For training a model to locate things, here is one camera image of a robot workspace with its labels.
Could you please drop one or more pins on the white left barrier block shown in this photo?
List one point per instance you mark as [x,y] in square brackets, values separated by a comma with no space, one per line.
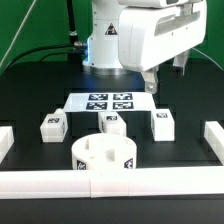
[6,140]

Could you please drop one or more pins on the white marker sheet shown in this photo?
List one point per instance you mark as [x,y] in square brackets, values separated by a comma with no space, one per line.
[121,101]

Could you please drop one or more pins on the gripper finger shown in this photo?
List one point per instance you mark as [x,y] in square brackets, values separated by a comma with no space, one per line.
[151,80]
[179,64]

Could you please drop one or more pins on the white right barrier block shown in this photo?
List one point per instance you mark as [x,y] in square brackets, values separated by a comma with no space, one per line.
[214,135]

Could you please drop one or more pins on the white barrier block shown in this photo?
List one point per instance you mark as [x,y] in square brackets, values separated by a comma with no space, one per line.
[6,140]
[214,135]

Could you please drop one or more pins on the white round stool seat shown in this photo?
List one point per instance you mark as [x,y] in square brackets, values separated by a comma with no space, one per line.
[103,151]

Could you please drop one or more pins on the white front barrier bar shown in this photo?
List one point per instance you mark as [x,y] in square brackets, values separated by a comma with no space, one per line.
[94,184]

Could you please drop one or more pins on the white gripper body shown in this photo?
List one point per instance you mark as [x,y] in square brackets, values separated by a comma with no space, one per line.
[148,37]

